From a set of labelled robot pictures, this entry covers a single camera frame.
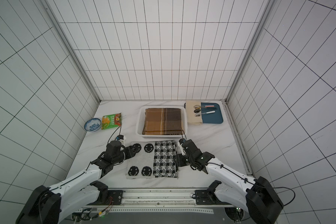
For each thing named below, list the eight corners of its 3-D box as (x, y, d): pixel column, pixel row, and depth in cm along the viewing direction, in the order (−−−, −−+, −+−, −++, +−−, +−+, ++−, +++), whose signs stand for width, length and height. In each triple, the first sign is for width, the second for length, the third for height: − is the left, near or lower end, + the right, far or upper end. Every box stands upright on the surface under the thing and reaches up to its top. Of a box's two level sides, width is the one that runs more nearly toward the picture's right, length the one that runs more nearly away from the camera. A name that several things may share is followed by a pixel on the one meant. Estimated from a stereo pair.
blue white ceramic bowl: (84, 131, 101) (82, 129, 98) (89, 120, 108) (87, 117, 105) (98, 131, 101) (96, 129, 98) (103, 120, 108) (101, 117, 105)
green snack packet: (102, 129, 103) (101, 128, 101) (103, 117, 111) (102, 115, 109) (121, 126, 106) (120, 124, 103) (121, 114, 113) (120, 112, 111)
